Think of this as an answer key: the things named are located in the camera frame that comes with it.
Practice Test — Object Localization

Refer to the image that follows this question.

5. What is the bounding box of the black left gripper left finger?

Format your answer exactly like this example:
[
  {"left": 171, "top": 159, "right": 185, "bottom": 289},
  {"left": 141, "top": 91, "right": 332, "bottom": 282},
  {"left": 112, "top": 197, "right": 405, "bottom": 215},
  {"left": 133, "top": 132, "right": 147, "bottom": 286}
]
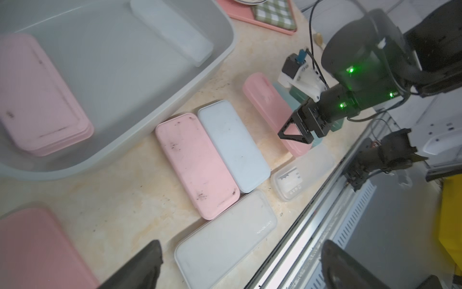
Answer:
[{"left": 99, "top": 240, "right": 163, "bottom": 289}]

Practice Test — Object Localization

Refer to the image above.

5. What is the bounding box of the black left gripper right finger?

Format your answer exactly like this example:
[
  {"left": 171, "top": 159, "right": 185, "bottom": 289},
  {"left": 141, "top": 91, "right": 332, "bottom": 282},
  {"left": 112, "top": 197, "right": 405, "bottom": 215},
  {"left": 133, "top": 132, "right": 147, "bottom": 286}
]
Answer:
[{"left": 321, "top": 240, "right": 389, "bottom": 289}]

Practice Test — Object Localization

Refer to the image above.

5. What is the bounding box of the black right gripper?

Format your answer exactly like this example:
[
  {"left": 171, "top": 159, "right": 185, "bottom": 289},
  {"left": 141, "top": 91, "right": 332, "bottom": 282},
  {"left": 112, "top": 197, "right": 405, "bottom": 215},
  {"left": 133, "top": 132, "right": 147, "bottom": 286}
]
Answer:
[{"left": 278, "top": 84, "right": 361, "bottom": 144}]

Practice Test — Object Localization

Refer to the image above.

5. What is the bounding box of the translucent pink pencil case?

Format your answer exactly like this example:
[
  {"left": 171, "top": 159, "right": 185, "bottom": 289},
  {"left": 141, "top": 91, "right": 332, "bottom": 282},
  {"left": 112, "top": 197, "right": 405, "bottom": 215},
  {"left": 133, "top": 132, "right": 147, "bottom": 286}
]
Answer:
[{"left": 243, "top": 72, "right": 312, "bottom": 157}]

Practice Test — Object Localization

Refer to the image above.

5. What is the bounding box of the light blue pencil case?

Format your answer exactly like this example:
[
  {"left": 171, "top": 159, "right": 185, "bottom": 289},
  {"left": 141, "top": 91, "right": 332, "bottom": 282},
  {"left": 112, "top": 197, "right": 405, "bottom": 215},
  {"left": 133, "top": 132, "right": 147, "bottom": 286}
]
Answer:
[{"left": 197, "top": 100, "right": 271, "bottom": 193}]

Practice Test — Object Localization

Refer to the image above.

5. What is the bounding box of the pale pink pencil case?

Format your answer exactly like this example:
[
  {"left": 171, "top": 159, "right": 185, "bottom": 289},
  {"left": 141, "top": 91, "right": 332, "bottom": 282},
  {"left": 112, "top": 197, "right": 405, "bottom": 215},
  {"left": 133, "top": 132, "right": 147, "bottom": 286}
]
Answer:
[{"left": 155, "top": 113, "right": 240, "bottom": 220}]

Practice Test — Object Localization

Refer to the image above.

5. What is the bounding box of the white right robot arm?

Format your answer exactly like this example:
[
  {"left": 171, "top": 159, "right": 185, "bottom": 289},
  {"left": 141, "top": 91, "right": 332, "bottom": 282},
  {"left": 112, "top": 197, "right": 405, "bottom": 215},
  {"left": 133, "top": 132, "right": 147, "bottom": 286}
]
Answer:
[{"left": 278, "top": 1, "right": 462, "bottom": 144}]

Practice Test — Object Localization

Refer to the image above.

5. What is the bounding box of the teal pencil case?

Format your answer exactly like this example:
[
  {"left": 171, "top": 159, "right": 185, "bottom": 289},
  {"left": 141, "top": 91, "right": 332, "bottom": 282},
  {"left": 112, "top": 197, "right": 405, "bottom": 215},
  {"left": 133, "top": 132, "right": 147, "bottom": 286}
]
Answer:
[{"left": 273, "top": 81, "right": 322, "bottom": 148}]

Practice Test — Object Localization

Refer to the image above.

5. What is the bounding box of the clear case with label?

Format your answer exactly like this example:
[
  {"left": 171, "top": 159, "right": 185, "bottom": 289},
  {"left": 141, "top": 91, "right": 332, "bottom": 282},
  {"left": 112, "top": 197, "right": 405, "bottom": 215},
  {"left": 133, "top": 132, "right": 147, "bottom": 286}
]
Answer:
[{"left": 270, "top": 144, "right": 334, "bottom": 202}]

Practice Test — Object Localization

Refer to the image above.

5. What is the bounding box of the grey flat pencil case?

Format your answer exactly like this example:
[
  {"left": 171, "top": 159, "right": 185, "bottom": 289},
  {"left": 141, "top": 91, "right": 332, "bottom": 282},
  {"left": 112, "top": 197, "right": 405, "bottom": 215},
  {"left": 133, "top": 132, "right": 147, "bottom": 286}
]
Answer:
[{"left": 174, "top": 190, "right": 277, "bottom": 289}]

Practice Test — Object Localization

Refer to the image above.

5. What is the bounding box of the dark pink flat case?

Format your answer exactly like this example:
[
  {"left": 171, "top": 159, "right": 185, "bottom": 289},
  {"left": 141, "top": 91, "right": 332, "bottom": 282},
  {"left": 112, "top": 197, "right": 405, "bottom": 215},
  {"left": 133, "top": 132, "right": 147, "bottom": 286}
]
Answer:
[{"left": 1, "top": 208, "right": 99, "bottom": 289}]

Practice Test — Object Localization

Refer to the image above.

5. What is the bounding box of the grey plastic storage box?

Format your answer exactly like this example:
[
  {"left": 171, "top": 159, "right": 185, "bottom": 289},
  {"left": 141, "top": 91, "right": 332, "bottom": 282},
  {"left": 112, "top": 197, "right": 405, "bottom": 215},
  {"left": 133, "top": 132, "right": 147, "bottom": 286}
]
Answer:
[{"left": 1, "top": 1, "right": 237, "bottom": 181}]

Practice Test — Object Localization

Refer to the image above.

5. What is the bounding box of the green checkered cloth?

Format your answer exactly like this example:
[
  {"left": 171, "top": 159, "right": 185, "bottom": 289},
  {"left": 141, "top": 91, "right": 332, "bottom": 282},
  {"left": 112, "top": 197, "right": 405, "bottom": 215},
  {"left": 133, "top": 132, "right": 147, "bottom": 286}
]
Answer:
[{"left": 251, "top": 0, "right": 297, "bottom": 31}]

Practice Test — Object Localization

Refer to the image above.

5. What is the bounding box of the pink serving tray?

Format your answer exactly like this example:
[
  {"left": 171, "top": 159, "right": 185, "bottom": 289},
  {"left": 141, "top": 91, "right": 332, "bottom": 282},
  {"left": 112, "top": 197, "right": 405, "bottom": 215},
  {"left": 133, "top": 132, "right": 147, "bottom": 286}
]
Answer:
[{"left": 216, "top": 0, "right": 297, "bottom": 36}]

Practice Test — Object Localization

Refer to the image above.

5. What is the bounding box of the orange patterned plate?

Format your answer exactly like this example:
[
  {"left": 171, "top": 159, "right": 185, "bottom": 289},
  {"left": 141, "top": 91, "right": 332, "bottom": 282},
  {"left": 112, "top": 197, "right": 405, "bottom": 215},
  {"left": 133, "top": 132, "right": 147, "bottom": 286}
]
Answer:
[{"left": 234, "top": 0, "right": 267, "bottom": 6}]

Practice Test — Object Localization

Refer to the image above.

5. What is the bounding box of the aluminium front rail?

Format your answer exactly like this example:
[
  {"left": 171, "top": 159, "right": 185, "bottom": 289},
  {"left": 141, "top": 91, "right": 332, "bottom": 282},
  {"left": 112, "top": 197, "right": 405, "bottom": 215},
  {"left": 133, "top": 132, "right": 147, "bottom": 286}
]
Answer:
[{"left": 246, "top": 113, "right": 398, "bottom": 289}]

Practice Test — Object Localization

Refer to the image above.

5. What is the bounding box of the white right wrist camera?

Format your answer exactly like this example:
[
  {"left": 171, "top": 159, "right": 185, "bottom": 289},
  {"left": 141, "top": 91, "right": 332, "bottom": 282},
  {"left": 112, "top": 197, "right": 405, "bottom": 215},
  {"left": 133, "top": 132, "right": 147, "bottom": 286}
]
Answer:
[{"left": 278, "top": 49, "right": 328, "bottom": 103}]

